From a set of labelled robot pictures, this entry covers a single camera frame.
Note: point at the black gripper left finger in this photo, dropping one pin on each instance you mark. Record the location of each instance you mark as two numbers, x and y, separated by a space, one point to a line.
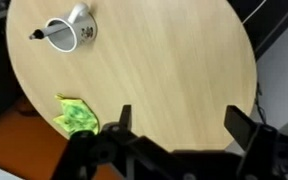
125 119

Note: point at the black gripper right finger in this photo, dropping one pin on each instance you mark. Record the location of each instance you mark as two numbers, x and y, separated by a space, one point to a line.
241 127

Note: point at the green yellow crumpled cloth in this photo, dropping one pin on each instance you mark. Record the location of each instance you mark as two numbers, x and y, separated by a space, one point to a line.
76 116

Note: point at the dark furniture panel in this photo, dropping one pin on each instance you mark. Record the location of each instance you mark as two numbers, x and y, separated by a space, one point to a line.
263 20

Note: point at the grey marker pen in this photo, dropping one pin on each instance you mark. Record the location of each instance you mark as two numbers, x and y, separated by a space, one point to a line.
42 33

